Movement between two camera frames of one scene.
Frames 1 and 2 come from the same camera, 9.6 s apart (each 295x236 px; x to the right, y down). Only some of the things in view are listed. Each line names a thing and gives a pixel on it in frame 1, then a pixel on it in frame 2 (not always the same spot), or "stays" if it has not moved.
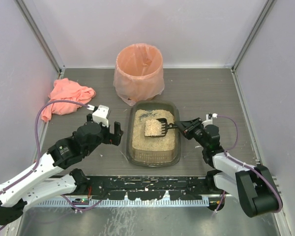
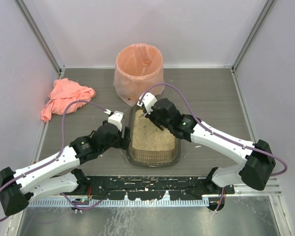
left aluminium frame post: (43, 40) stays
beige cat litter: (148, 130) stays
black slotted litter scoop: (164, 127) -> (155, 122)
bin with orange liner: (139, 75) stays
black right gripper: (190, 127) -> (156, 118)
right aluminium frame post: (264, 12) stays
